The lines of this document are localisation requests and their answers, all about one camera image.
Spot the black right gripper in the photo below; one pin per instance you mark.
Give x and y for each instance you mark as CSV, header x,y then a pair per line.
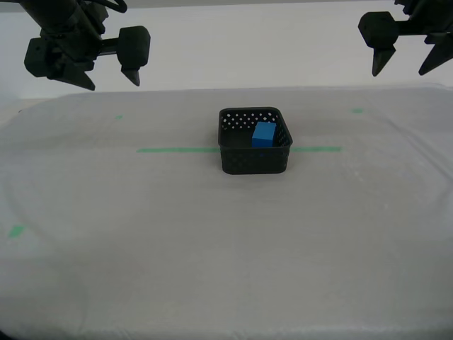
x,y
431,17

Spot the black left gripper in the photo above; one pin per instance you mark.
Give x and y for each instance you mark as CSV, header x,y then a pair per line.
x,y
76,46

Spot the blue rectangular block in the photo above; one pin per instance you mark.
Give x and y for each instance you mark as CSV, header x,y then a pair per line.
x,y
263,135

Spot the black perforated plastic basket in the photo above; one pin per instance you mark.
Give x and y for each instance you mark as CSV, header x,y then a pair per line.
x,y
253,161

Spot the long green tape strip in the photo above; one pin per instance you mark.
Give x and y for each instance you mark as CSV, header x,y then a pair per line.
x,y
170,150

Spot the white woven table cloth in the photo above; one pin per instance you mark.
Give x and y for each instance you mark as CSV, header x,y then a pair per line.
x,y
219,248

